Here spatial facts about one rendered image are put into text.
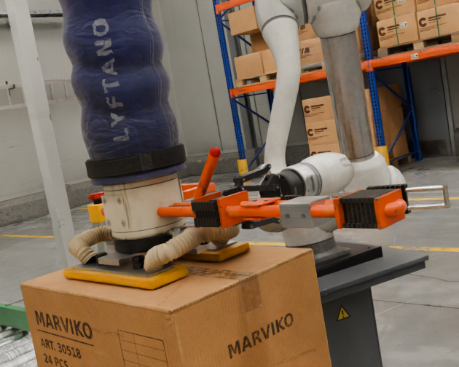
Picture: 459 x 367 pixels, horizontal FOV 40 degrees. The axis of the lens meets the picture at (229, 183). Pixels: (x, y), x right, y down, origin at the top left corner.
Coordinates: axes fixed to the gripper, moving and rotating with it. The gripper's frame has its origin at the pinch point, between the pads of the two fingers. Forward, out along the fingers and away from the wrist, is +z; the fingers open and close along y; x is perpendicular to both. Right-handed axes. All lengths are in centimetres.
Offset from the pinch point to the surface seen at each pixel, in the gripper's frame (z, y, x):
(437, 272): -280, 110, 107
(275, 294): -4.2, 19.1, -4.8
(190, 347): 19.2, 20.9, -4.1
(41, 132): -156, -24, 344
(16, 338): -16, 54, 146
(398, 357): -157, 109, 66
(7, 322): -19, 51, 159
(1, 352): -5, 54, 137
